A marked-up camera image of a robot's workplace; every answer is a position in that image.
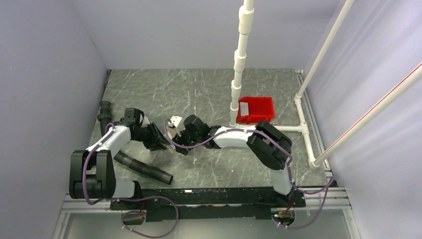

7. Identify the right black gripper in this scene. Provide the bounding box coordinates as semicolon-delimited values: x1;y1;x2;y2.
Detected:
171;124;202;156

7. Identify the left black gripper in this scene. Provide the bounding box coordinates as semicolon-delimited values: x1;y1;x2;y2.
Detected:
133;122;170;151

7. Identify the white credit card stack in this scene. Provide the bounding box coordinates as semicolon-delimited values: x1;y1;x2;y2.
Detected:
239;102;249;117

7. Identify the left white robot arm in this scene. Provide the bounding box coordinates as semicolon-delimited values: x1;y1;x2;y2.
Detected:
69;108;169;209

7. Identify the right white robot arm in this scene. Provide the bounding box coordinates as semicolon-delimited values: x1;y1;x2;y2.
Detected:
165;115;294;207

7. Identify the red plastic bin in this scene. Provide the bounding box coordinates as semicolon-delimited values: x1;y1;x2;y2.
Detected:
236;96;275;124

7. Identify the white diagonal pole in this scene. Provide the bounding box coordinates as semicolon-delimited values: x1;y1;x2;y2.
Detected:
295;0;354;100

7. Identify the white pole with red stripe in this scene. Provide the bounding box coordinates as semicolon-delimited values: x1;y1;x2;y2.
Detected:
309;63;422;168

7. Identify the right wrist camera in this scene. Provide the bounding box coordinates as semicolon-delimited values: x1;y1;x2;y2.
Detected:
168;116;185;138

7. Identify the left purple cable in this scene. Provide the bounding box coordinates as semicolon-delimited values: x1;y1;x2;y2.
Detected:
82;122;181;239

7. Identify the purple cable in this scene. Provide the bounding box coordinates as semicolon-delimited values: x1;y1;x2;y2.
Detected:
82;122;181;239
164;119;335;231

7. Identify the black corrugated hose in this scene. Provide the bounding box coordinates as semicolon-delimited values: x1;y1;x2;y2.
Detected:
97;101;174;186

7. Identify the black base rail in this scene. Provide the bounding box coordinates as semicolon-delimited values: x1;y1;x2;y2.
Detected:
110;187;306;222

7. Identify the white PVC pipe frame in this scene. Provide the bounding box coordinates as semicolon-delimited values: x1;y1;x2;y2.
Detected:
228;0;325;169

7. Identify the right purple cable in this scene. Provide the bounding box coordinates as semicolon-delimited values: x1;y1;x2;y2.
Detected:
164;119;335;231

